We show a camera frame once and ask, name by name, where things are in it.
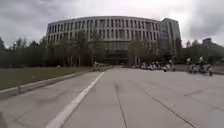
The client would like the grass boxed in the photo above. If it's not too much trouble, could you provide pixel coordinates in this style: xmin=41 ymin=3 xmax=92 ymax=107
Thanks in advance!
xmin=0 ymin=66 xmax=92 ymax=91

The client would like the row of parked scooters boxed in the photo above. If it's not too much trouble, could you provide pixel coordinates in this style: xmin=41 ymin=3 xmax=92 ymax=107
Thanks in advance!
xmin=131 ymin=58 xmax=177 ymax=73

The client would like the group of parked scooters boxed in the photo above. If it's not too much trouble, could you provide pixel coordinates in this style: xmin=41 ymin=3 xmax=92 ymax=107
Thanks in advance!
xmin=185 ymin=56 xmax=214 ymax=77

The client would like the grey kerb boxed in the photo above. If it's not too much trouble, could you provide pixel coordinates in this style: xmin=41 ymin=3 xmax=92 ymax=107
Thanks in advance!
xmin=0 ymin=68 xmax=101 ymax=101

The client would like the row of dark trees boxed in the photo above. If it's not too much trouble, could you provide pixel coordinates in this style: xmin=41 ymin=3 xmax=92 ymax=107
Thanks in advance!
xmin=127 ymin=37 xmax=224 ymax=66
xmin=0 ymin=30 xmax=108 ymax=69

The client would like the parked bicycle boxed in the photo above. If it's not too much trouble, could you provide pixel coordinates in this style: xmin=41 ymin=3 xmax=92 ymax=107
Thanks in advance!
xmin=89 ymin=61 xmax=106 ymax=72

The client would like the grey concrete paved ground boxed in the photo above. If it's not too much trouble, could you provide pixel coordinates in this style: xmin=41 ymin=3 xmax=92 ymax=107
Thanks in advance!
xmin=0 ymin=67 xmax=224 ymax=128

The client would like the curved grey multistorey building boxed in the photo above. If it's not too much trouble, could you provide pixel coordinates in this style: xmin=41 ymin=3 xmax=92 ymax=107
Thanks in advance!
xmin=45 ymin=15 xmax=183 ymax=66

